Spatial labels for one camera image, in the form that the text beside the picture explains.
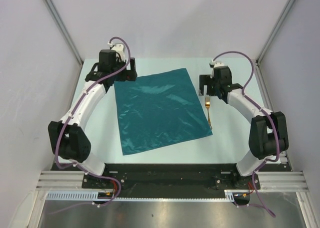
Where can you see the aluminium corner post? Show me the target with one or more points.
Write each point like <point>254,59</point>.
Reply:
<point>275,30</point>
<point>63,30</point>

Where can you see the right aluminium corner post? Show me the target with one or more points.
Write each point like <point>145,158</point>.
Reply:
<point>275,30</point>

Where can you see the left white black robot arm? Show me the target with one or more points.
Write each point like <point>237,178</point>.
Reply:
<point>67,136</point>

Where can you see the teal cloth napkin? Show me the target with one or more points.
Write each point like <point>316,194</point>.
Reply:
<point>159,110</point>

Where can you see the left aluminium corner post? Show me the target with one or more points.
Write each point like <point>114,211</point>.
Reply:
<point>63,30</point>

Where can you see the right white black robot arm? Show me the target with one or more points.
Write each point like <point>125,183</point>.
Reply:
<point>268,135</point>

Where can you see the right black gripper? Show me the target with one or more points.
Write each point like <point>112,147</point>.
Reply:
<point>206,80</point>

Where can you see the white slotted cable duct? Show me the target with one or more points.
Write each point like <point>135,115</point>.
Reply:
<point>95,196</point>

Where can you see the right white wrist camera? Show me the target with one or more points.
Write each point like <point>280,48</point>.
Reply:
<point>216,64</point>

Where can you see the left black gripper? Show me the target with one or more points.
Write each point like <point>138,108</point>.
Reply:
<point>128,75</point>

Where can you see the gold ornate fork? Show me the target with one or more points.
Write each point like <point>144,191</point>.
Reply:
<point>207,104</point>

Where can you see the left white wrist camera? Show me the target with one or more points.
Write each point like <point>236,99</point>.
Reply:
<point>119,48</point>

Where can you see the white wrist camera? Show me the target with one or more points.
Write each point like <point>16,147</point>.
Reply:
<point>119,48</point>
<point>216,64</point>

